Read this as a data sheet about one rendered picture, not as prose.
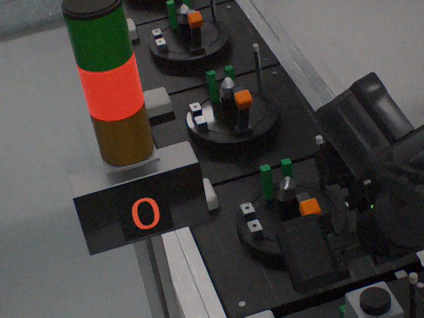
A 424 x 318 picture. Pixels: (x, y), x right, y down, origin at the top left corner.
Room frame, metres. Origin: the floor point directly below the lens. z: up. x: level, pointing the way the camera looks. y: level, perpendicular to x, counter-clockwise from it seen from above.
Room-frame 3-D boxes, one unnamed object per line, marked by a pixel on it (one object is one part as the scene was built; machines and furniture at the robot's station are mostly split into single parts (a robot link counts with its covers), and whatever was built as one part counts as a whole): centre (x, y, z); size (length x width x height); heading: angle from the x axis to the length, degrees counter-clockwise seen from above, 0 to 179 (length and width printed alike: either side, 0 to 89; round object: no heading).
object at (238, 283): (0.82, -0.08, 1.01); 0.24 x 0.24 x 0.13; 11
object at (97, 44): (0.65, 0.08, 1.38); 0.05 x 0.05 x 0.05
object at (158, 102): (1.06, -0.04, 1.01); 0.24 x 0.24 x 0.13; 11
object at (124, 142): (0.65, 0.08, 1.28); 0.05 x 0.05 x 0.05
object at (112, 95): (0.65, 0.08, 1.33); 0.05 x 0.05 x 0.05
